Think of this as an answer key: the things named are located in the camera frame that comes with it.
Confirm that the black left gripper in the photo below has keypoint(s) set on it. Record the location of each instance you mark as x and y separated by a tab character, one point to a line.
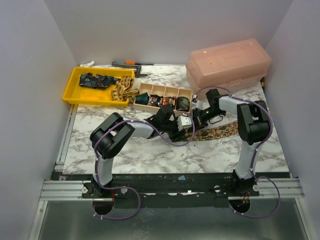
178	135

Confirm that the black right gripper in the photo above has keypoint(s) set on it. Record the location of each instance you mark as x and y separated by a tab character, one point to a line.
197	119

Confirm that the paisley flamingo patterned tie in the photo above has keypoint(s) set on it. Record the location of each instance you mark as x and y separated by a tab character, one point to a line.
216	133

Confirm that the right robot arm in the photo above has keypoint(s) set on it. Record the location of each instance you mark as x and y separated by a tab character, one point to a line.
254	125

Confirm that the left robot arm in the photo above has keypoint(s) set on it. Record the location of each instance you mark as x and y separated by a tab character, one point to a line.
110	137

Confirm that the green feather rolled tie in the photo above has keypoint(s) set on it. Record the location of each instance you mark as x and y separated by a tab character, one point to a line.
182	104

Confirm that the red floral rolled tie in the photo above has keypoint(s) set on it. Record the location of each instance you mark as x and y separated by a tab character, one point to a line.
169	101

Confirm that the black floral rolled tie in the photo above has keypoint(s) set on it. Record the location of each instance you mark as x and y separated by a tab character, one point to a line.
155	100

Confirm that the dark green rolled tie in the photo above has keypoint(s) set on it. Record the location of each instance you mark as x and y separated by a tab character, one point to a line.
142	99

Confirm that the pink translucent plastic box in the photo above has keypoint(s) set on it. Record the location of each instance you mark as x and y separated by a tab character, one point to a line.
234	66

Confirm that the beige beetle patterned tie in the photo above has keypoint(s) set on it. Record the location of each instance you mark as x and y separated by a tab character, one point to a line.
124	89

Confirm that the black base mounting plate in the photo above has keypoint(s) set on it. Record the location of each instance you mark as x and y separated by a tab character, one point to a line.
163	190

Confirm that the navy floral patterned tie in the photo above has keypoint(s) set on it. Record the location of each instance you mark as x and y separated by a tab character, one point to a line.
97	82

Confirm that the white plastic piece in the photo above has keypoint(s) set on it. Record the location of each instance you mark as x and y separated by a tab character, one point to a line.
87	65

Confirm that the yellow plastic tray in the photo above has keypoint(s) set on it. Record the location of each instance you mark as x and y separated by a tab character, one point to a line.
78	95

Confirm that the orange handled tool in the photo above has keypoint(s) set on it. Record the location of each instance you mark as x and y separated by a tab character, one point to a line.
129	64

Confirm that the aluminium rail frame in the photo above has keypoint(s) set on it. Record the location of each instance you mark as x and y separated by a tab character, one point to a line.
278	218

